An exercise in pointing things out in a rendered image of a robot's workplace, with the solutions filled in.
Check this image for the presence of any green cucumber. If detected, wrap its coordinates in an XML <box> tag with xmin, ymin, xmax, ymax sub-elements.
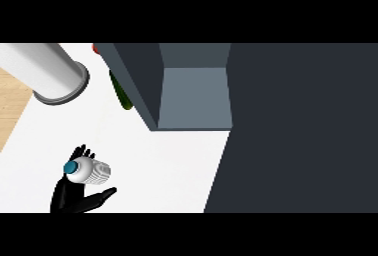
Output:
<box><xmin>108</xmin><ymin>69</ymin><xmax>135</xmax><ymax>111</ymax></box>

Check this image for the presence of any white cylinder with grey rim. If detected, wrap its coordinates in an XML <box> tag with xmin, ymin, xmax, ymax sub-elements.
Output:
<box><xmin>0</xmin><ymin>43</ymin><xmax>92</xmax><ymax>106</ymax></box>

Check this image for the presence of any dark grey cabinet door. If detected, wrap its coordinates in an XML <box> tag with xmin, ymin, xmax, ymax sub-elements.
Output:
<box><xmin>203</xmin><ymin>43</ymin><xmax>378</xmax><ymax>214</ymax></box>

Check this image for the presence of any grey open cabinet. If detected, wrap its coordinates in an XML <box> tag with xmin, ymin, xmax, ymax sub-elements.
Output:
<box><xmin>93</xmin><ymin>43</ymin><xmax>234</xmax><ymax>132</ymax></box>

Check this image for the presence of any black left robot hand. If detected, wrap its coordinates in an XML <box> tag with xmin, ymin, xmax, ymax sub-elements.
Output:
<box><xmin>49</xmin><ymin>143</ymin><xmax>118</xmax><ymax>214</ymax></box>

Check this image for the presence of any white bottle with blue cap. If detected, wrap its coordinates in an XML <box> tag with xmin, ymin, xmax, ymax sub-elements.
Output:
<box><xmin>62</xmin><ymin>156</ymin><xmax>112</xmax><ymax>186</ymax></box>

